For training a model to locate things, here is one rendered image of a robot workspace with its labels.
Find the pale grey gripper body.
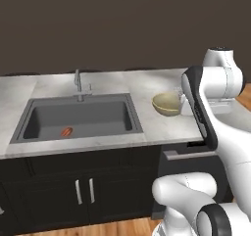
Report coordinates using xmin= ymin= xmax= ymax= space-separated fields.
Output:
xmin=209 ymin=96 xmax=241 ymax=115

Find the olive green bowl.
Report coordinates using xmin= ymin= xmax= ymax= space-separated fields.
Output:
xmin=151 ymin=92 xmax=182 ymax=118

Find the dark grey sink basin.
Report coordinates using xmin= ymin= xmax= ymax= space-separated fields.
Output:
xmin=9 ymin=92 xmax=145 ymax=145

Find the black dishwasher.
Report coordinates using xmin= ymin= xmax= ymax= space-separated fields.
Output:
xmin=151 ymin=141 xmax=235 ymax=220

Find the black cupboard door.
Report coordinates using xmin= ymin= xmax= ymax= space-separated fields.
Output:
xmin=18 ymin=171 xmax=90 ymax=229
xmin=85 ymin=167 xmax=157 ymax=224

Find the silver tap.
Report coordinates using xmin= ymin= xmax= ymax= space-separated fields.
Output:
xmin=73 ymin=69 xmax=94 ymax=103

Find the black false drawer front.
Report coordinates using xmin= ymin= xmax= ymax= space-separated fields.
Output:
xmin=0 ymin=145 xmax=162 ymax=179

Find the red sausage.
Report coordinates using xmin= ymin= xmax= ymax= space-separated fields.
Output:
xmin=60 ymin=125 xmax=74 ymax=138

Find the silver dishwasher handle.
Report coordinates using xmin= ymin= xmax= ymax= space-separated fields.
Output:
xmin=163 ymin=150 xmax=218 ymax=162

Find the silver cupboard door handle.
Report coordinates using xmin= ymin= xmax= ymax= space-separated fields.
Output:
xmin=75 ymin=179 xmax=83 ymax=206
xmin=88 ymin=177 xmax=96 ymax=205

